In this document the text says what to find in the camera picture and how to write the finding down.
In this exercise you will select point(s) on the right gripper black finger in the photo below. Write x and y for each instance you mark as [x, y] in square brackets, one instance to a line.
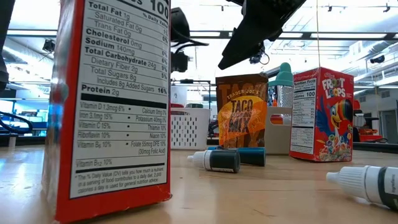
[258, 21]

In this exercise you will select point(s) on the red-lid spice jar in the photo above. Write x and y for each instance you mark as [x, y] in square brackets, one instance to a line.
[177, 105]

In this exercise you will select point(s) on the green-lid spice jar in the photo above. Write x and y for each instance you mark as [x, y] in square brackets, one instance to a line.
[195, 105]

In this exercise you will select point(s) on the red mini cereal box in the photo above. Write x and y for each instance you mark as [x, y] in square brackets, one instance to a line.
[118, 93]

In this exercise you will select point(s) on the orange taco seasoning packet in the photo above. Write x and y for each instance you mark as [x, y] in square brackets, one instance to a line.
[242, 115]

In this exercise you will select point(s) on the red Froot Loops cereal box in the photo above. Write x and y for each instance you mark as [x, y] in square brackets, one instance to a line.
[335, 118]

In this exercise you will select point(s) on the blue dropper bottle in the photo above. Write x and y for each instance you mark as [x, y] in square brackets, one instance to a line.
[253, 155]

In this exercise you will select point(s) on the black dropper bottle white cap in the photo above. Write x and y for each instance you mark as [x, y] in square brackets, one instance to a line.
[357, 183]
[222, 161]

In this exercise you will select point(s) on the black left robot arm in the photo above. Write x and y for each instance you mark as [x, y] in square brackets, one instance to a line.
[4, 37]

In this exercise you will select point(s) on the black overhead light beam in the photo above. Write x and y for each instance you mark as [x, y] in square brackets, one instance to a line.
[225, 35]

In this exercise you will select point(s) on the white bucket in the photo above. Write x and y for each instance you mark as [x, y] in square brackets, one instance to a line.
[178, 95]

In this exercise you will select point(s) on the white perforated plastic basket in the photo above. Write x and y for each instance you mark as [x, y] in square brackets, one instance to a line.
[189, 130]

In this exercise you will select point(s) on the grey plastic bin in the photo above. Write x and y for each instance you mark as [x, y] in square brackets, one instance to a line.
[275, 137]

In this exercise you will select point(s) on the black ceiling-mounted device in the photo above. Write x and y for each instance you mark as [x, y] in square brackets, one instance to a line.
[48, 45]

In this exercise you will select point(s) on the red machine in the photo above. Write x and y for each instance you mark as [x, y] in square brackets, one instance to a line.
[370, 137]

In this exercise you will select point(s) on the grey door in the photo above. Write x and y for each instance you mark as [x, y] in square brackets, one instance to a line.
[390, 127]

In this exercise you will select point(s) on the black overhead camera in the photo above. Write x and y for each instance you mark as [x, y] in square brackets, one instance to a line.
[179, 61]

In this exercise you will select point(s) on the black metal rack frame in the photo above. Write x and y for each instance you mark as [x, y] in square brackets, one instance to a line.
[186, 81]

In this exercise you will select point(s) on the silver ceiling duct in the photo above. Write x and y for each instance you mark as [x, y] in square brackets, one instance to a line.
[376, 46]

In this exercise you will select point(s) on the black security camera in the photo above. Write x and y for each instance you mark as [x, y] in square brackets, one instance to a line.
[377, 59]

